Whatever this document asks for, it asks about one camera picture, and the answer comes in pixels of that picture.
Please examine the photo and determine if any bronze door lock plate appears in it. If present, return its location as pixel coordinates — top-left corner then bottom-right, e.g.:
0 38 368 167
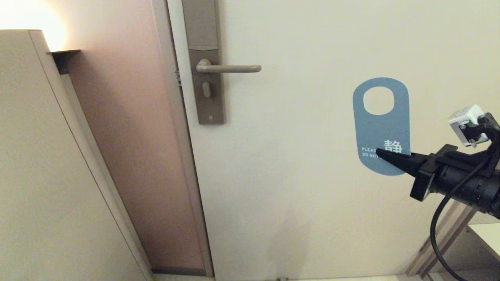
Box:
181 0 226 125

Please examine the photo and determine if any white room door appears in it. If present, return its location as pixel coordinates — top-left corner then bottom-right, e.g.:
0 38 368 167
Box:
167 0 500 281

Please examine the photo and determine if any beige metal door handle lever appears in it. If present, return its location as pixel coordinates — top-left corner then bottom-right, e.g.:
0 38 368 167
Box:
196 59 262 74

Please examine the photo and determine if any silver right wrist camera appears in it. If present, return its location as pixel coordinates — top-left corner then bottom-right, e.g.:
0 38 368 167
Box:
448 104 491 147

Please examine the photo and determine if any blue and white door hanger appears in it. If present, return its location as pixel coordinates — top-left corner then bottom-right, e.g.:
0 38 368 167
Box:
353 77 411 176

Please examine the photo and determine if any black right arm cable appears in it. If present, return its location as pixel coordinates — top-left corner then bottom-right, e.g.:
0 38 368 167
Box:
430 117 500 281

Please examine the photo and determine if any beige cabinet panel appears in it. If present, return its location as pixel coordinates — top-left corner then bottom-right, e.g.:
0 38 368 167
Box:
0 30 153 281

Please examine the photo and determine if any dark wall lamp fixture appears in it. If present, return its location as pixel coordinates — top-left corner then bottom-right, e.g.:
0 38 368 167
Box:
47 50 81 75

